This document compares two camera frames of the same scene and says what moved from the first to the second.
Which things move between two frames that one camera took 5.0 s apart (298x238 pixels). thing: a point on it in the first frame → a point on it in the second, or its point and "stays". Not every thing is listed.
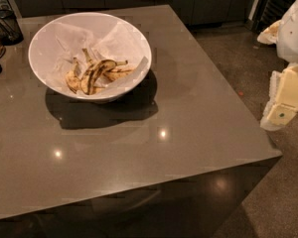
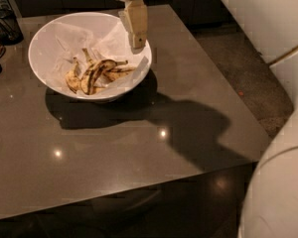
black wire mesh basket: [5, 26] stays
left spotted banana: [73, 78] stays
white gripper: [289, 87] → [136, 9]
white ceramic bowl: [91, 57] stays
